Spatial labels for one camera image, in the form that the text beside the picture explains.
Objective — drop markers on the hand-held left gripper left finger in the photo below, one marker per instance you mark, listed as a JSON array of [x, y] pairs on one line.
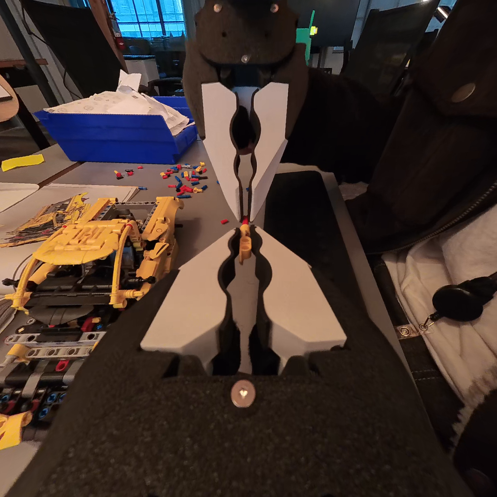
[[186, 306]]

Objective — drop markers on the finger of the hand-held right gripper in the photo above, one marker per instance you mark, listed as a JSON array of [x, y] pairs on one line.
[[271, 124], [217, 124]]

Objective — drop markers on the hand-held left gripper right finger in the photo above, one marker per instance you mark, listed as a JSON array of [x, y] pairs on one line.
[[303, 306]]

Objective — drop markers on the yellow connector brick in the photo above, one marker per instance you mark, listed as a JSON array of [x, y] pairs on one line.
[[245, 244]]

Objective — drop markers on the green plastic board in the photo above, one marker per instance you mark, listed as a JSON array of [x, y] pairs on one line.
[[305, 42]]

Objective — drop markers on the pile of small coloured pins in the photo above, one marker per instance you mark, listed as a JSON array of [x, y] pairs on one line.
[[182, 189]]

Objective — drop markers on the large paned window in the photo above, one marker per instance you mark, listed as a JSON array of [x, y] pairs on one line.
[[147, 19]]

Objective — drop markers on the crumpled white printed bags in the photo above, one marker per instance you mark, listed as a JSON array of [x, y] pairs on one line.
[[116, 103]]

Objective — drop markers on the blue plastic bin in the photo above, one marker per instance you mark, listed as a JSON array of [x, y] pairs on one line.
[[108, 139]]

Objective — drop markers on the yellow toy car model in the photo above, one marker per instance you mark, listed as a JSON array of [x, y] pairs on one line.
[[85, 240]]

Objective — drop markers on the black badge reel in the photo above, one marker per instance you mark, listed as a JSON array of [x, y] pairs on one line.
[[458, 303]]

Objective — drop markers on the black panel screen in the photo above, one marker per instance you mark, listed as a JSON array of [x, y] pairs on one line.
[[77, 46]]

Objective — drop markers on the open instruction booklet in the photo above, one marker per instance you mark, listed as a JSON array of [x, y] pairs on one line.
[[31, 233]]

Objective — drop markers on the yellow paper slip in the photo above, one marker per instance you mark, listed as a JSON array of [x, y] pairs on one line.
[[23, 163]]

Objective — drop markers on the yellow panel with black pins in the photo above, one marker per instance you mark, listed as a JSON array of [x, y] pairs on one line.
[[15, 427]]

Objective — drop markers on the wooden document stand with sheet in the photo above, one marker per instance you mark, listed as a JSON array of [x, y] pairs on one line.
[[7, 101]]

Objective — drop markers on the black metal post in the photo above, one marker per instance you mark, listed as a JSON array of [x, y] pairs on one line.
[[24, 73]]

